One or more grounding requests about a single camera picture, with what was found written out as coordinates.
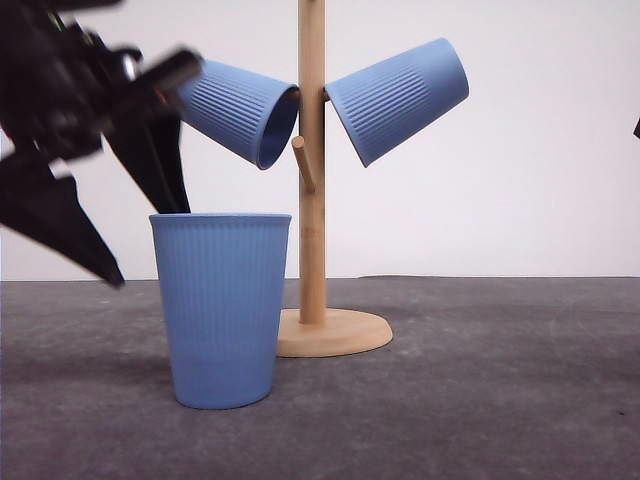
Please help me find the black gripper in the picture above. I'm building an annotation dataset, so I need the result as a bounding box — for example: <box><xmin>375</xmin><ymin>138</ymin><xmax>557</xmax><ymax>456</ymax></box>
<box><xmin>0</xmin><ymin>0</ymin><xmax>205</xmax><ymax>288</ymax></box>

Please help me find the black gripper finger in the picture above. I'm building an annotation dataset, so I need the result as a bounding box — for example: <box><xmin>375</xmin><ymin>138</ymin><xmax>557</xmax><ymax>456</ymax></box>
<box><xmin>633</xmin><ymin>117</ymin><xmax>640</xmax><ymax>139</ymax></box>

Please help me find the blue ribbed cup front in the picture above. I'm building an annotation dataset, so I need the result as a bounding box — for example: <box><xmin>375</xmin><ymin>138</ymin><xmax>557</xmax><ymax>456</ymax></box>
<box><xmin>150</xmin><ymin>213</ymin><xmax>292</xmax><ymax>409</ymax></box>

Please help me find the blue ribbed cup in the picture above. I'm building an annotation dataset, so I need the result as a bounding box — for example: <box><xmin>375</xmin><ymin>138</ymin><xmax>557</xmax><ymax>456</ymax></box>
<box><xmin>181</xmin><ymin>60</ymin><xmax>301</xmax><ymax>170</ymax></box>
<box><xmin>150</xmin><ymin>213</ymin><xmax>292</xmax><ymax>409</ymax></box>
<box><xmin>324</xmin><ymin>38</ymin><xmax>470</xmax><ymax>167</ymax></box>

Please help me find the wooden mug tree stand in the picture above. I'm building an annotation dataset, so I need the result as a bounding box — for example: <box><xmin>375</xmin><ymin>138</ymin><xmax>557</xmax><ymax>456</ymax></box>
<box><xmin>285</xmin><ymin>0</ymin><xmax>393</xmax><ymax>357</ymax></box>

